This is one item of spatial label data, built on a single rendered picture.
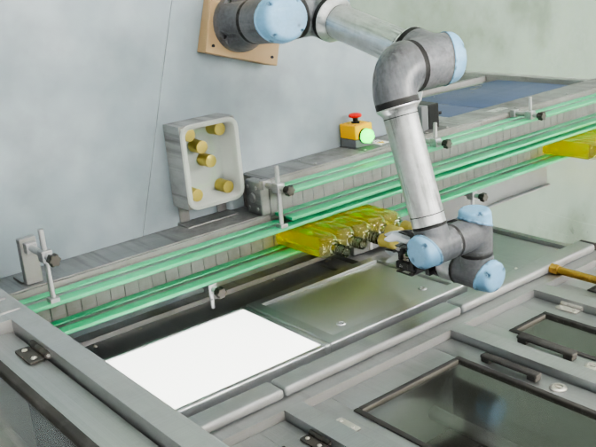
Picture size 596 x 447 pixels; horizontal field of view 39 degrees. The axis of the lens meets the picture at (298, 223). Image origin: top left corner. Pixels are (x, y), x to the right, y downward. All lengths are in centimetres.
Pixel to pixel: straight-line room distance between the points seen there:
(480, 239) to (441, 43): 43
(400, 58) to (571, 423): 81
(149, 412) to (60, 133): 118
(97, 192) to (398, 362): 85
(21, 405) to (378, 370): 95
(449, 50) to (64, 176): 96
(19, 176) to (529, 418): 125
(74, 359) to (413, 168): 89
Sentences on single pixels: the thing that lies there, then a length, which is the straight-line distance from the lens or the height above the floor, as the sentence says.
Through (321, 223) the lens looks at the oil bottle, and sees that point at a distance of 227.
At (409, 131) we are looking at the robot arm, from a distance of 180.
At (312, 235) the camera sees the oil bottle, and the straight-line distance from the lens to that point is 220.
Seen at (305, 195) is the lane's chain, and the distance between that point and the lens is 237.
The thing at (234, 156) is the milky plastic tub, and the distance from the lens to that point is 227.
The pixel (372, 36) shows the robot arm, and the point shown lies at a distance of 201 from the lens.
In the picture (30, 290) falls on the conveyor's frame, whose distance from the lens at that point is 201.
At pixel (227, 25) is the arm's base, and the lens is 221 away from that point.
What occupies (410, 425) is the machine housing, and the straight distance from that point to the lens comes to 172.
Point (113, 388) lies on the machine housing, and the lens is 111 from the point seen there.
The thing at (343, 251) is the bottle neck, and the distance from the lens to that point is 217.
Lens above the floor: 268
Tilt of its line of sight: 49 degrees down
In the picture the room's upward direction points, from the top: 107 degrees clockwise
